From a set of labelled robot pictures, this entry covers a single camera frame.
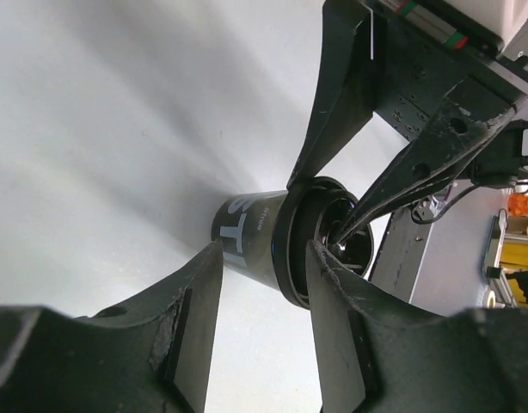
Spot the black cup lid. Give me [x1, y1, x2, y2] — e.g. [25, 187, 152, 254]
[271, 176, 374, 309]

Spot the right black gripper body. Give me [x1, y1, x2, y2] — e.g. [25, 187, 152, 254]
[371, 1, 528, 141]

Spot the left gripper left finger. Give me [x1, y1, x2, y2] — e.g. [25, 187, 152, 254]
[0, 242, 224, 412]

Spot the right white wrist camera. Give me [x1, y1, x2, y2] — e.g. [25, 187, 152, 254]
[446, 0, 528, 50]

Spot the transparent dark cup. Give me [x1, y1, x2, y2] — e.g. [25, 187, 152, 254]
[211, 190, 292, 295]

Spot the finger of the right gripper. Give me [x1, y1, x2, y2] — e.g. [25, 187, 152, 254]
[332, 79, 515, 243]
[287, 1, 378, 188]

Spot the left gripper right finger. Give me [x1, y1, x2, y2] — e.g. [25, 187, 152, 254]
[305, 241, 528, 412]

